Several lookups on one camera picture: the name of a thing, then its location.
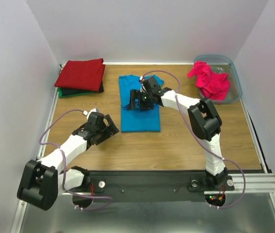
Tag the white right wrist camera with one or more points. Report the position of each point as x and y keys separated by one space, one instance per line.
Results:
x=142 y=88

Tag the black folded t-shirt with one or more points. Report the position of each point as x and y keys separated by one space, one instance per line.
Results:
x=101 y=89

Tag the pink crumpled t-shirt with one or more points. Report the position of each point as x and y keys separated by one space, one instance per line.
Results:
x=212 y=85

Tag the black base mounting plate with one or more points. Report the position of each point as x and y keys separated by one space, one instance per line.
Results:
x=154 y=186

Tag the blue t-shirt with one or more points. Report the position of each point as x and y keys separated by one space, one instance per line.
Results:
x=136 y=120

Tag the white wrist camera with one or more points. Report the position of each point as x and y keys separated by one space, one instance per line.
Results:
x=87 y=113
x=142 y=88

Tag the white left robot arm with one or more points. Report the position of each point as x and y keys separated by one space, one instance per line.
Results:
x=45 y=179

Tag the green folded t-shirt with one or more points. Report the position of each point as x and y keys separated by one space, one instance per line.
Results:
x=68 y=92

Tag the red folded t-shirt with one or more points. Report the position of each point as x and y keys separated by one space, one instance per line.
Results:
x=84 y=75

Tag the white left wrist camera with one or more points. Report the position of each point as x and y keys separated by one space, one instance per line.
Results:
x=87 y=113

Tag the clear plastic bin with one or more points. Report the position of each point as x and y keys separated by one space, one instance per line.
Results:
x=220 y=65

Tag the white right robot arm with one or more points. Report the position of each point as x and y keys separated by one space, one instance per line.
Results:
x=204 y=123

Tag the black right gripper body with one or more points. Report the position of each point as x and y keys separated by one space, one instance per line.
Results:
x=136 y=99

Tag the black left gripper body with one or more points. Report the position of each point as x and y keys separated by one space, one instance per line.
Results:
x=102 y=133

